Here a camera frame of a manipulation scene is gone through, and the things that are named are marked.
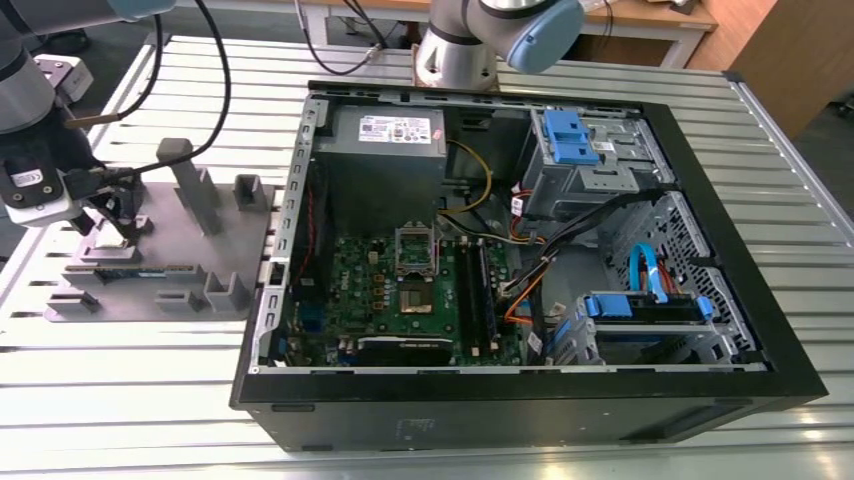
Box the wooden cabinet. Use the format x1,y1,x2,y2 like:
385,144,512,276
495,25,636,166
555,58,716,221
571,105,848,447
686,0,854,141

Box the black case fan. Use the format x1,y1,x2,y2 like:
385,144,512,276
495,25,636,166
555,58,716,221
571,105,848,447
299,159,332,286

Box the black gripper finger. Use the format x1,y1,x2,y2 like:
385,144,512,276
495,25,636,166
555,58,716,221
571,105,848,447
69,198,101,237
99,182,147,247

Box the black PC case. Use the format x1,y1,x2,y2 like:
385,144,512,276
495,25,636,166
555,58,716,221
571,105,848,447
229,79,830,454

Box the CPU socket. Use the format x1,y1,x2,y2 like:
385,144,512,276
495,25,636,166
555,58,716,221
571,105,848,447
396,277,441,317

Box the wooden desk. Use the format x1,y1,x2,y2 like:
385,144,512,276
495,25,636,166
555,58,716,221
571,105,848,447
579,0,720,70

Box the grey parts rack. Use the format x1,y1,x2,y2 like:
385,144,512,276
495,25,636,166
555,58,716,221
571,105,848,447
42,137,285,325

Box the grey power supply unit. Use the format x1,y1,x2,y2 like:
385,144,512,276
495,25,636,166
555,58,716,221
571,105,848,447
311,105,448,226

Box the blue plastic tab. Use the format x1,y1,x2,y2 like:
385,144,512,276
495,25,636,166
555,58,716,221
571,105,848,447
550,319,576,366

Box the hard disk in blue carrier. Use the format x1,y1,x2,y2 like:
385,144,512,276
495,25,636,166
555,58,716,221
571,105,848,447
580,292,715,324

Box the grey white wire bundle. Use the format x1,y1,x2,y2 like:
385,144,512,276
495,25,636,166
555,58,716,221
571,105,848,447
436,212,535,244

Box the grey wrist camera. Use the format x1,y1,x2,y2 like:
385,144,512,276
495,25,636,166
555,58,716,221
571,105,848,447
32,53,95,104

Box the black RAM slot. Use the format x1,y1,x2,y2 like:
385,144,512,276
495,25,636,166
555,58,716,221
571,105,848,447
472,238,494,352
464,238,485,352
456,238,477,352

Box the metal socket cover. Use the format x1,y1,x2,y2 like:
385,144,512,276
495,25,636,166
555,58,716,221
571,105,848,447
393,222,441,276

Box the low metal drive cage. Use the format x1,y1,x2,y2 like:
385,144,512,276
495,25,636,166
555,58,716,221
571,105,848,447
572,289,760,367

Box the orange wire bundle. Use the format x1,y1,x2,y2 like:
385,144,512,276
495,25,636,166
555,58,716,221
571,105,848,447
500,292,543,327

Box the blue drive bay bracket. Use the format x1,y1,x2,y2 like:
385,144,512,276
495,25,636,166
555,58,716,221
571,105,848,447
543,108,600,165

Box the tall metal drive cage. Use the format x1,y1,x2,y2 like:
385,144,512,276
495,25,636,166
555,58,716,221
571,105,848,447
519,105,675,224

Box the black graphics card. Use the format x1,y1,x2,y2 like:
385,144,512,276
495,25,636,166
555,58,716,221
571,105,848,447
356,333,456,367

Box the yellow wire bundle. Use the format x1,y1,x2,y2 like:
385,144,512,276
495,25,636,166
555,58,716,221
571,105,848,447
443,139,495,216

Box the blue data cable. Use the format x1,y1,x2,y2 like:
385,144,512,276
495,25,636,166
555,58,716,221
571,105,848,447
628,241,671,306

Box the green motherboard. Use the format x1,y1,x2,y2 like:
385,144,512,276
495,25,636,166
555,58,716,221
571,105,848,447
283,234,528,367

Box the orange red yellow wires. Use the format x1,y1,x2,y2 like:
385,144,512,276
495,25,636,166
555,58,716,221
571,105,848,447
506,225,546,247

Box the black cable bundle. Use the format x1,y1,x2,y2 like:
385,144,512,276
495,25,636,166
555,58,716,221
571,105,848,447
496,187,675,301

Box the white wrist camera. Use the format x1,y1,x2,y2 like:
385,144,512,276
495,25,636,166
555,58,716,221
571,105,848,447
0,154,85,229

